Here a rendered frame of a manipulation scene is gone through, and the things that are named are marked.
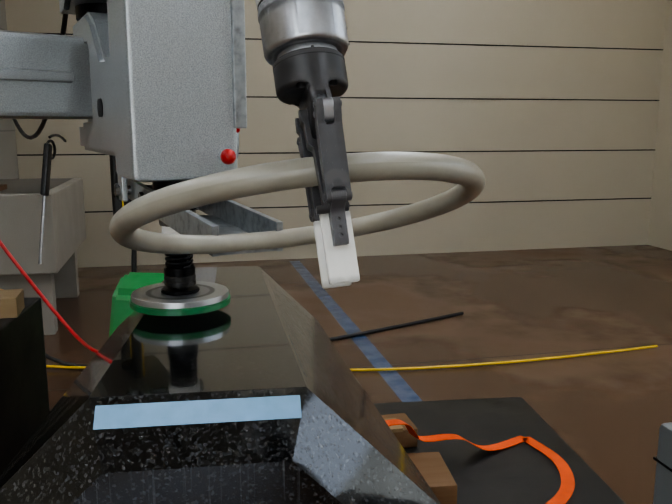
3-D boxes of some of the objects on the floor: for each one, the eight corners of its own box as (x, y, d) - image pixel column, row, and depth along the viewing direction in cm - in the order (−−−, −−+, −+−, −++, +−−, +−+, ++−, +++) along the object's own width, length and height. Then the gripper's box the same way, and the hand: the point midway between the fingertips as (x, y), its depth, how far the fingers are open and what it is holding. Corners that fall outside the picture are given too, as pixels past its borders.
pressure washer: (131, 384, 339) (121, 206, 324) (200, 388, 334) (193, 207, 319) (96, 413, 305) (83, 216, 290) (172, 418, 300) (163, 217, 285)
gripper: (359, 19, 65) (398, 270, 62) (329, 86, 81) (359, 288, 78) (280, 24, 63) (316, 281, 61) (265, 90, 79) (293, 296, 77)
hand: (336, 252), depth 70 cm, fingers closed on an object, 3 cm apart
